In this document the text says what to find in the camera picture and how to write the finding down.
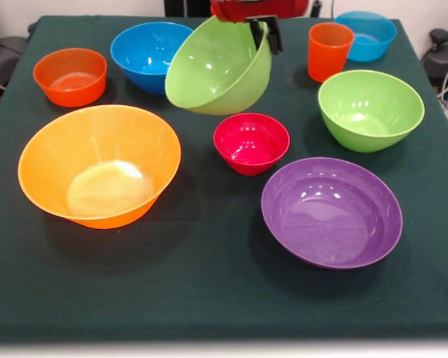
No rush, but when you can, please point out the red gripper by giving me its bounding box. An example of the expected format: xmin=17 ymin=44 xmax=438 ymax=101
xmin=217 ymin=0 xmax=309 ymax=56

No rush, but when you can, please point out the green bowl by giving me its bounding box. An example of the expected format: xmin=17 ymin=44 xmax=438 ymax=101
xmin=164 ymin=15 xmax=273 ymax=116
xmin=317 ymin=69 xmax=426 ymax=154

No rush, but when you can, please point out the orange cup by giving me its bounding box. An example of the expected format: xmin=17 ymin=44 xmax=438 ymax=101
xmin=308 ymin=22 xmax=356 ymax=84

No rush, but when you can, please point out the small blue bowl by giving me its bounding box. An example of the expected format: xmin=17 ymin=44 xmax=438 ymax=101
xmin=334 ymin=10 xmax=398 ymax=63

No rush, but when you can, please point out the small pink bowl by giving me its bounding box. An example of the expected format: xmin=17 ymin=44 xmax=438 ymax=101
xmin=213 ymin=113 xmax=291 ymax=177

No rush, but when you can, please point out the large blue bowl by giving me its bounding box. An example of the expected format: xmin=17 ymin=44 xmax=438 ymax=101
xmin=110 ymin=21 xmax=195 ymax=95

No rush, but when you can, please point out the purple bowl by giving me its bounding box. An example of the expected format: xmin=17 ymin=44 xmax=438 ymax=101
xmin=261 ymin=157 xmax=403 ymax=270

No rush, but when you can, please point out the small red-orange bowl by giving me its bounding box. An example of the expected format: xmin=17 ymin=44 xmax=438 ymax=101
xmin=32 ymin=47 xmax=108 ymax=108

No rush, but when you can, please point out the large orange bowl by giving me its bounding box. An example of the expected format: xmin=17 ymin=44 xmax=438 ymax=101
xmin=17 ymin=104 xmax=182 ymax=230

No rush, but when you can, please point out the dark green tablecloth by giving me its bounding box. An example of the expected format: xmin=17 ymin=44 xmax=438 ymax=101
xmin=0 ymin=14 xmax=448 ymax=342

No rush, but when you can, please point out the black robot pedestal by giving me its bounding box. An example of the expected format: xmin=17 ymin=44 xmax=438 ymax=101
xmin=164 ymin=0 xmax=212 ymax=18

